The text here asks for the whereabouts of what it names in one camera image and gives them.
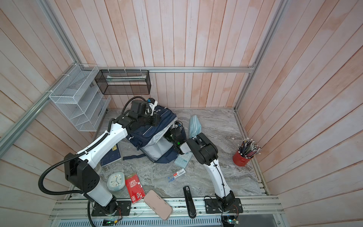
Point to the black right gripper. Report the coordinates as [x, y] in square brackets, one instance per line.
[166, 135]

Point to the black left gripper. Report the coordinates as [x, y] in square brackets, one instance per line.
[155, 120]

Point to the navy blue backpack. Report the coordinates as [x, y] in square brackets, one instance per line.
[151, 141]

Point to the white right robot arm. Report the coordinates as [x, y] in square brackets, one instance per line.
[205, 152]

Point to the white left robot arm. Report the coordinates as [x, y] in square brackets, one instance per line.
[80, 170]

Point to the light blue pencil pouch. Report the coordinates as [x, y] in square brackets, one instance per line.
[195, 127]

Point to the light blue calculator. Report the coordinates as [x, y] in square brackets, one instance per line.
[183, 160]

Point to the red booklet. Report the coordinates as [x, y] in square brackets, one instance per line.
[134, 187]

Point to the mint green alarm clock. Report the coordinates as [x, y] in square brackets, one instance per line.
[116, 181]

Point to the black stapler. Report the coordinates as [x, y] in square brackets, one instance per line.
[189, 202]

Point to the red pencil holder with pencils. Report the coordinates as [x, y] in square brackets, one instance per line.
[245, 152]

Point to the pink pencil case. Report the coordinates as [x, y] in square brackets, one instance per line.
[158, 205]

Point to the black mesh wall basket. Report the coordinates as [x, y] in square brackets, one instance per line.
[123, 82]

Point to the white wire mesh shelf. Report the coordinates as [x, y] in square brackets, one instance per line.
[80, 99]

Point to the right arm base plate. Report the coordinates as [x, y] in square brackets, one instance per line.
[214, 206]

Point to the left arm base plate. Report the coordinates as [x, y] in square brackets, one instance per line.
[114, 208]

